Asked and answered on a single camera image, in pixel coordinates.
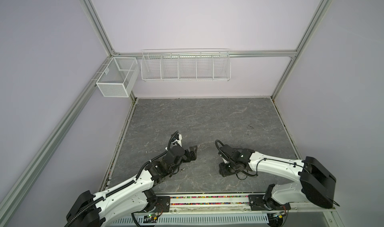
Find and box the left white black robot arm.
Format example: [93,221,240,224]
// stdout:
[66,132,198,227]

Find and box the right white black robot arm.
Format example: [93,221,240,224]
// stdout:
[215,140,338,211]

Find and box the white mesh box basket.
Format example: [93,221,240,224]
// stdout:
[96,57,139,98]

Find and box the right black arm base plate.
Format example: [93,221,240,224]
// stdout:
[248,194,291,211]

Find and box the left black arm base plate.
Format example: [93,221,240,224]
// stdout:
[136,196,171,213]

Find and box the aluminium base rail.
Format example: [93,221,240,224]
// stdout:
[82,192,337,217]

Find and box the white vented cable duct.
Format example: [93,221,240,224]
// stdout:
[92,213,270,227]

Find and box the white wire shelf basket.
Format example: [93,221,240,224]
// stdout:
[141,49,232,82]

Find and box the aluminium enclosure frame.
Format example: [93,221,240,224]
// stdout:
[1,0,320,227]

